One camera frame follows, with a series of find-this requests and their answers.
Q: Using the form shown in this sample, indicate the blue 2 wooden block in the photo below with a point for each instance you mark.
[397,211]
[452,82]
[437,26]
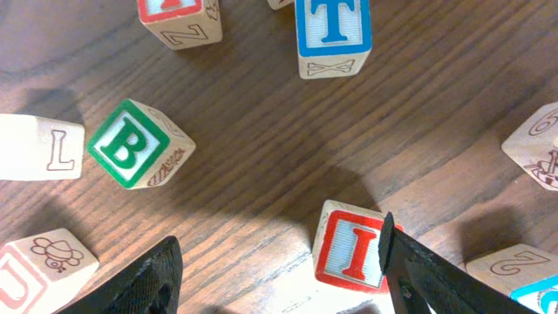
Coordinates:
[524,273]

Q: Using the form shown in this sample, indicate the yellow block upper centre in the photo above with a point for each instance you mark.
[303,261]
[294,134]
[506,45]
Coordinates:
[39,149]

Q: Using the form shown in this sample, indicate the red I block lower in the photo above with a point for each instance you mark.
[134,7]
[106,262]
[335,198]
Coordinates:
[345,250]

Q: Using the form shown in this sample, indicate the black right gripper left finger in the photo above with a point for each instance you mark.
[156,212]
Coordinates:
[149,285]

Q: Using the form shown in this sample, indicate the yellow S wooden block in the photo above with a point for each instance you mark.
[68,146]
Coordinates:
[533,146]

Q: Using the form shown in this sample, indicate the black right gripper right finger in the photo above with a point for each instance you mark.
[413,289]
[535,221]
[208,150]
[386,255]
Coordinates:
[421,281]

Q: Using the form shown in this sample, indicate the red U block upper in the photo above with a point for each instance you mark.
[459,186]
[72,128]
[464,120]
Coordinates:
[42,273]

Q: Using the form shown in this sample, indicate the green B wooden block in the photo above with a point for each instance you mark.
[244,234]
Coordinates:
[139,146]

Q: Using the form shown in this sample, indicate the blue T wooden block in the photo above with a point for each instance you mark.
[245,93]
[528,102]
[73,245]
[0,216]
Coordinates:
[334,37]

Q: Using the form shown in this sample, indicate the red I block upper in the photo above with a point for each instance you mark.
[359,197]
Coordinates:
[182,24]

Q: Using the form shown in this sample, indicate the red i block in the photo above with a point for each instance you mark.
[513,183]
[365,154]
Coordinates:
[345,250]
[182,24]

